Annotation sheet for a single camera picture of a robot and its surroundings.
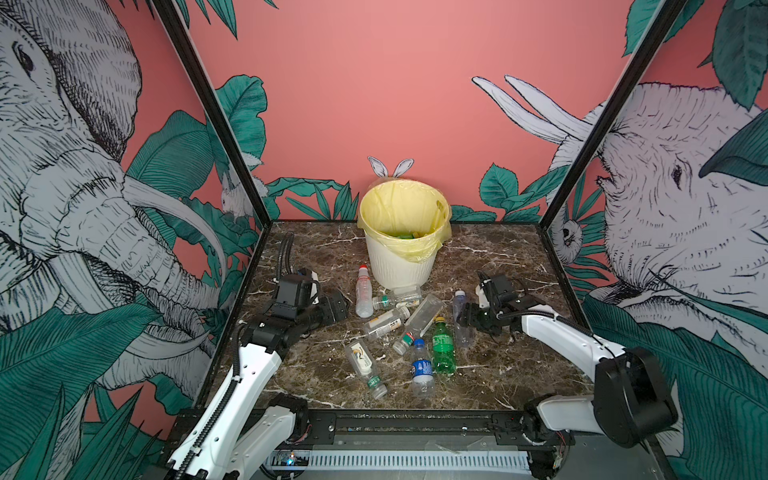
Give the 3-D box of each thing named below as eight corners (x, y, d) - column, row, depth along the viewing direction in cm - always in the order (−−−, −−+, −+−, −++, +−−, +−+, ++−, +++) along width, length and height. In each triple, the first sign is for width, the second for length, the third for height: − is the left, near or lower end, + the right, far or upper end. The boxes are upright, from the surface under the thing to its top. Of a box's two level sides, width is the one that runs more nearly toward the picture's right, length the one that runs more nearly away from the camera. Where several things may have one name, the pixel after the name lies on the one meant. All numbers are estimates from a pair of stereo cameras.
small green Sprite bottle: (433, 375, 85) (436, 368, 80) (429, 324, 95) (431, 315, 90) (453, 375, 85) (457, 368, 80) (447, 324, 95) (450, 315, 90)
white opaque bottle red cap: (354, 319, 95) (353, 312, 91) (359, 270, 107) (358, 262, 104) (372, 319, 95) (372, 312, 91) (375, 270, 107) (374, 262, 104)
